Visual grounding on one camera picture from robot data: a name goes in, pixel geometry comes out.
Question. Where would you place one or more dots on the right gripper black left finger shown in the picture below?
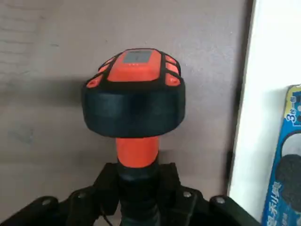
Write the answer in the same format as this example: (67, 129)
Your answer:
(89, 204)

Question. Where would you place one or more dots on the orange and black barcode scanner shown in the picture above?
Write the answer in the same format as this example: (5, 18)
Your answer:
(134, 110)

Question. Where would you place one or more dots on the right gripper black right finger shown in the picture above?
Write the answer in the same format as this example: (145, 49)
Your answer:
(188, 207)

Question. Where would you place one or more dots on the white rectangular plastic tray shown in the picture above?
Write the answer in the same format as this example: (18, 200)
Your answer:
(265, 70)

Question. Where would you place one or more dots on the blue Oreo cookie box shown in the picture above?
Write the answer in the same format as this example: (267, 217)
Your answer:
(287, 164)

